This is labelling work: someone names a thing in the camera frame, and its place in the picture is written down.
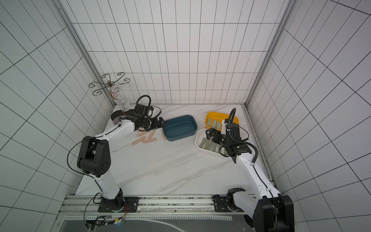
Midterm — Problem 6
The olive green folding knife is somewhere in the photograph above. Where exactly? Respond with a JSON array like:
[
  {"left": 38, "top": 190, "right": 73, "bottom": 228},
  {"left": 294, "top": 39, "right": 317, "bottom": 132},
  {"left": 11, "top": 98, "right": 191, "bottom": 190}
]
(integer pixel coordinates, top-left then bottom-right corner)
[
  {"left": 204, "top": 139, "right": 211, "bottom": 150},
  {"left": 208, "top": 141, "right": 214, "bottom": 150},
  {"left": 213, "top": 143, "right": 218, "bottom": 152},
  {"left": 199, "top": 138, "right": 206, "bottom": 148}
]

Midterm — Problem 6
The white storage box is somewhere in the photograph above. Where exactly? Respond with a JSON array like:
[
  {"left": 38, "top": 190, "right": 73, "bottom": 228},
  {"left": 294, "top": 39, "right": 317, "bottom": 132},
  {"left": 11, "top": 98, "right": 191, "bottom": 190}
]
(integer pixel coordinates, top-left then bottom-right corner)
[{"left": 195, "top": 128, "right": 228, "bottom": 157}]

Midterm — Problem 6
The yellow storage box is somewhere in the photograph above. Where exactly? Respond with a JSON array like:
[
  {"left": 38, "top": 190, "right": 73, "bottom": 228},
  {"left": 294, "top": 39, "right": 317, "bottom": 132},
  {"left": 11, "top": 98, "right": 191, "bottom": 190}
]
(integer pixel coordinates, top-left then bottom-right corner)
[{"left": 205, "top": 112, "right": 229, "bottom": 131}]

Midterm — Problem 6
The dark teal storage box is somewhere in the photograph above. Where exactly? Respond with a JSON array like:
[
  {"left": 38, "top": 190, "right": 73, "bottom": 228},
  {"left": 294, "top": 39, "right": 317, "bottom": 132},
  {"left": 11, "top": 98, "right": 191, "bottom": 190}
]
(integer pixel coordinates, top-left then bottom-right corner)
[{"left": 162, "top": 115, "right": 198, "bottom": 142}]

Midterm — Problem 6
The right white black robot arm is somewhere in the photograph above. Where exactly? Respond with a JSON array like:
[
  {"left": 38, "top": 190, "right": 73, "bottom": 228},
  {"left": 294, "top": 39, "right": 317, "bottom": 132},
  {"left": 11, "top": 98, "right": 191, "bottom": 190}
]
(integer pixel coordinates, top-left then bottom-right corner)
[{"left": 205, "top": 121, "right": 295, "bottom": 232}]

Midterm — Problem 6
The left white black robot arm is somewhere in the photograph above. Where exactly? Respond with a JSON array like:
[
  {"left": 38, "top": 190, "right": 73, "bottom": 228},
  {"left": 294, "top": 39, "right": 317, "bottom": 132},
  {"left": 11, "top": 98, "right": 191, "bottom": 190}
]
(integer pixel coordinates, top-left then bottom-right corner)
[{"left": 76, "top": 104, "right": 165, "bottom": 212}]

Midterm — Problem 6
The clear glass on rack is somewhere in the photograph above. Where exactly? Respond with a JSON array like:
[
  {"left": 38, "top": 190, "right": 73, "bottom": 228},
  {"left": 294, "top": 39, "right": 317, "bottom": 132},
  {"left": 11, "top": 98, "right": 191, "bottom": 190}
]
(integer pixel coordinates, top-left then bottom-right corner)
[{"left": 117, "top": 97, "right": 130, "bottom": 112}]

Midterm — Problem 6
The pink glass bowl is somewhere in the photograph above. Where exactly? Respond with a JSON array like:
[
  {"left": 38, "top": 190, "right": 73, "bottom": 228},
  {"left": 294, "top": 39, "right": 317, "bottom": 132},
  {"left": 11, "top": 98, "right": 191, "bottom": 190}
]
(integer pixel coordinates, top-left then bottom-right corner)
[{"left": 113, "top": 115, "right": 123, "bottom": 125}]

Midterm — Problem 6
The metal scroll cup rack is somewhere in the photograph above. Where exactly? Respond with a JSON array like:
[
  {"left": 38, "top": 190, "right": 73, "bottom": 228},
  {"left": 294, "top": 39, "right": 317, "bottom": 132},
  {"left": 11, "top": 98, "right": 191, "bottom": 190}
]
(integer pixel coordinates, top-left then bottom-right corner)
[{"left": 88, "top": 72, "right": 140, "bottom": 120}]

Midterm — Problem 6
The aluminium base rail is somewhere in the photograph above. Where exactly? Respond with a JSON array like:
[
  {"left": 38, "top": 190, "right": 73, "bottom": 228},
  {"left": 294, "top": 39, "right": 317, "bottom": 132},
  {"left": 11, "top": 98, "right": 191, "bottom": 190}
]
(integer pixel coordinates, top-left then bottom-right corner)
[{"left": 59, "top": 195, "right": 293, "bottom": 217}]

